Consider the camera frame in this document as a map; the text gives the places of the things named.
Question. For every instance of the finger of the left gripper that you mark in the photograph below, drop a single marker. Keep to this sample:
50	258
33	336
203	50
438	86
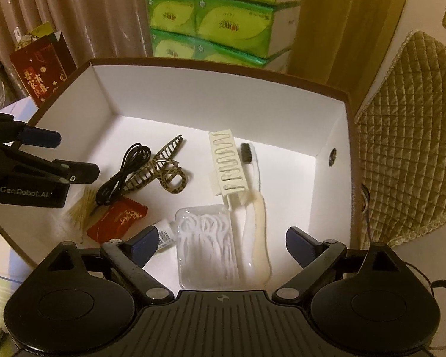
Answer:
20	163
12	131

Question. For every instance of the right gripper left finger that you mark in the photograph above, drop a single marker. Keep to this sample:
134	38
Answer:
131	256

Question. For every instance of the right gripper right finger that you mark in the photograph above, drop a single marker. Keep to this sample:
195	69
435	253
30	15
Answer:
318	261

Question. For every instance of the red snack packet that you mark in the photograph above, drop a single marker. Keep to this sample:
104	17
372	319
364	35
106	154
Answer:
117	220

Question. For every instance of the white pill bottle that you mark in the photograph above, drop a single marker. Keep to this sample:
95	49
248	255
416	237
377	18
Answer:
166	234

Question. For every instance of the white toothbrush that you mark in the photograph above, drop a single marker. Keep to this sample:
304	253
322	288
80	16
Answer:
254	254

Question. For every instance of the cotton swabs bag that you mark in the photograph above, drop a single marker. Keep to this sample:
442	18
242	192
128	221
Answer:
81	210

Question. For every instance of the clear floss pick box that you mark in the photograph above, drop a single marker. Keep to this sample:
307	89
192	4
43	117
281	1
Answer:
205	249

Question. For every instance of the red gift bag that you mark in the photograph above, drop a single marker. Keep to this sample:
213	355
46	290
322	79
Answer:
42	61

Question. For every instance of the brown cardboard box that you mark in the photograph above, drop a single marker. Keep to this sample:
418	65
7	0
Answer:
302	133

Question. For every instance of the steel kettle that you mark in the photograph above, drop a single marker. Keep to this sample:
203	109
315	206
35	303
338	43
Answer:
438	289

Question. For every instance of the quilted chair cushion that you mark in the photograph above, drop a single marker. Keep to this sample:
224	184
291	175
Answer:
402	145

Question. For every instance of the brown curtain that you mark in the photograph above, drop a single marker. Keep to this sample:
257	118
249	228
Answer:
91	28

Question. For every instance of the green tissue pack stack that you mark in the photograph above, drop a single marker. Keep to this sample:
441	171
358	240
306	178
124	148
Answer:
252	33

